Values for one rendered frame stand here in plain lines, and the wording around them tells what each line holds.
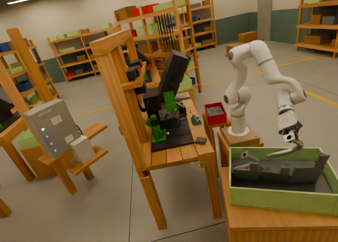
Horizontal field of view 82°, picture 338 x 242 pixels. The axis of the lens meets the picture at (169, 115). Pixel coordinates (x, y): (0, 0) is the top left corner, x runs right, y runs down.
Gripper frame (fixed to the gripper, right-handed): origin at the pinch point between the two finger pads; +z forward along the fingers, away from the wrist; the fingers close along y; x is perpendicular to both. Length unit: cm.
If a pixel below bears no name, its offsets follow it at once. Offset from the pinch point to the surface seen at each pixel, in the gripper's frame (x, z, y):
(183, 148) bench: -13, -19, -93
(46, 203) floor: -109, 35, -297
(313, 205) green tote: 34.2, 25.1, -15.5
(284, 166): 6.9, 11.2, -11.0
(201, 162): 1, -7, -81
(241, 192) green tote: 3.3, 22.7, -39.9
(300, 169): 23.4, 7.7, -12.4
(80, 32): -305, -700, -686
